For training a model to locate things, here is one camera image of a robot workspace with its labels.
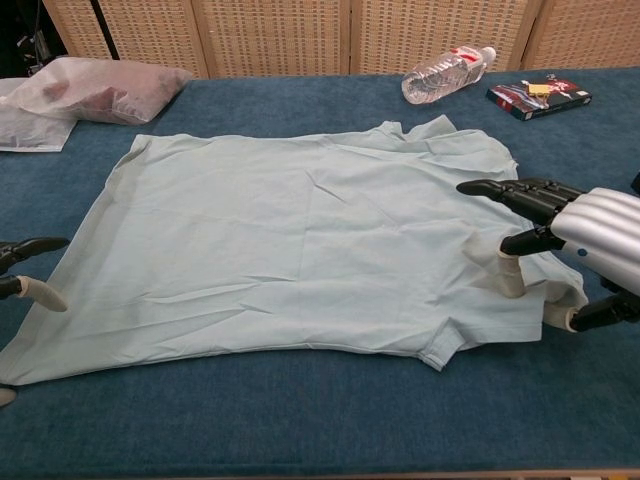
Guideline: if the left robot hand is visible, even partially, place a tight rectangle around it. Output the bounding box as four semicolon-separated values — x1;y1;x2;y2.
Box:
0;237;71;407

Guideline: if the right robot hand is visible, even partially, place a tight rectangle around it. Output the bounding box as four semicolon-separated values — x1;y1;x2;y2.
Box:
455;175;640;334

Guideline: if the light green t-shirt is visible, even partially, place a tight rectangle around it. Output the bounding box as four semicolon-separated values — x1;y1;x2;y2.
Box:
0;113;591;387

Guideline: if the dark printed flat box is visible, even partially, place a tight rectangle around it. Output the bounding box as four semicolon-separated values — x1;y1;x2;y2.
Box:
485;74;594;123

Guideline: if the plastic bag with red garment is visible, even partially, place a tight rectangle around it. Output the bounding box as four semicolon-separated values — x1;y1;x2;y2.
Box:
8;55;194;126

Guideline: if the clear plastic water bottle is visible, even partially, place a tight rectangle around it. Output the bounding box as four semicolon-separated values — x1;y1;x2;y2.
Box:
400;43;497;106

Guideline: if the woven wooden folding screen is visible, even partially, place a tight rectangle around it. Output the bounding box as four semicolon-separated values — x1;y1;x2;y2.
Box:
42;0;640;80

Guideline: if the blue felt table cover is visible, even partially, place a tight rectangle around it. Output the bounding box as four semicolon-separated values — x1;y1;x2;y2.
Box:
0;67;640;476

